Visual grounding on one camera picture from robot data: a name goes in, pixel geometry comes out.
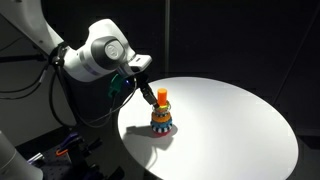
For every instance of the white round pedestal table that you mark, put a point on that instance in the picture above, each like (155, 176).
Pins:
(220, 132)

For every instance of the red stacker base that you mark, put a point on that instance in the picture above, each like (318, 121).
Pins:
(161, 134)

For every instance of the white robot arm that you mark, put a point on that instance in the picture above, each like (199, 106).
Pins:
(106, 49)

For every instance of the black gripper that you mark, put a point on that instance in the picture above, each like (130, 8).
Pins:
(140, 80)

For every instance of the orange stacking toy post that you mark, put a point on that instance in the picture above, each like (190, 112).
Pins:
(162, 96)

